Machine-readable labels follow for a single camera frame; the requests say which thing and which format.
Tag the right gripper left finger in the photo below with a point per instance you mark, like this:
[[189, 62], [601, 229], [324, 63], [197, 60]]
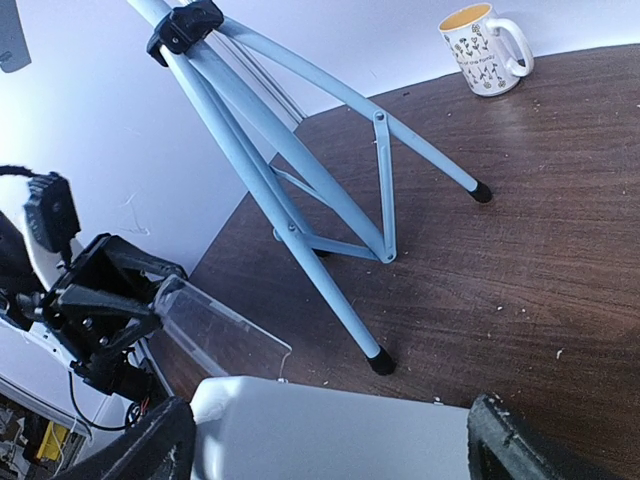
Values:
[[161, 446]]

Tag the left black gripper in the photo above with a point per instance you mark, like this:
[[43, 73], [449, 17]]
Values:
[[100, 307]]

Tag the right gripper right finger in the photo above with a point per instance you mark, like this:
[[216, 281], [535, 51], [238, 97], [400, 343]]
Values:
[[503, 445]]

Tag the white metronome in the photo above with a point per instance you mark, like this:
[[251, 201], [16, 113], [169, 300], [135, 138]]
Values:
[[253, 428]]

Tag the clear metronome front cover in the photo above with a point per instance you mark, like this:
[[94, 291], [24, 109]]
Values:
[[216, 337]]

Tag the light blue music stand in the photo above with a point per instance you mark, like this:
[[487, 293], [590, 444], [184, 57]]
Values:
[[264, 152]]

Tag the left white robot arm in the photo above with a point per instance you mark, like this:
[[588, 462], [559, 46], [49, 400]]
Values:
[[28, 272]]

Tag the patterned mug with orange inside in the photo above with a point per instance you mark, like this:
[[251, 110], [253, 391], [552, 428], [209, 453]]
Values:
[[492, 52]]

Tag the left aluminium frame post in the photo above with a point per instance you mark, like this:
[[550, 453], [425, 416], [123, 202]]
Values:
[[261, 75]]

